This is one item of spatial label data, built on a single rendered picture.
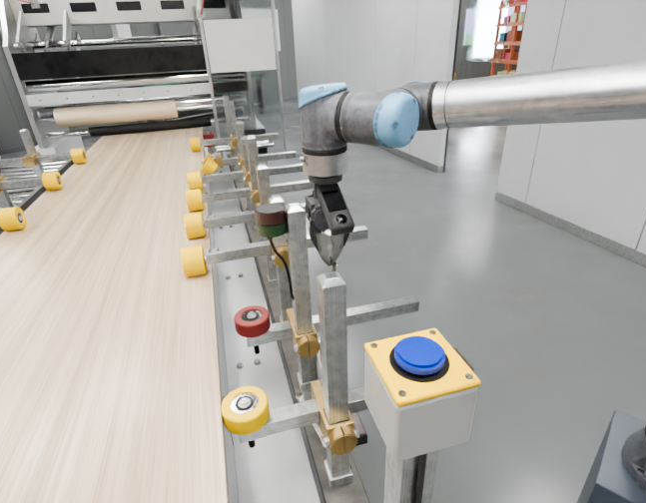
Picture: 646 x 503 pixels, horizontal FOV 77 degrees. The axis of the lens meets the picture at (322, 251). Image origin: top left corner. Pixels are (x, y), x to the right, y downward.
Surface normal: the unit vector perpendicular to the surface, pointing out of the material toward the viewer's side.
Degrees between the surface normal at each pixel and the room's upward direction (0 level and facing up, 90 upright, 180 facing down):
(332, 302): 90
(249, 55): 90
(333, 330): 90
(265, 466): 0
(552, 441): 0
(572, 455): 0
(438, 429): 90
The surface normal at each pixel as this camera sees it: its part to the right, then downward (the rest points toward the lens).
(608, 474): -0.04, -0.89
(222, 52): 0.26, 0.44
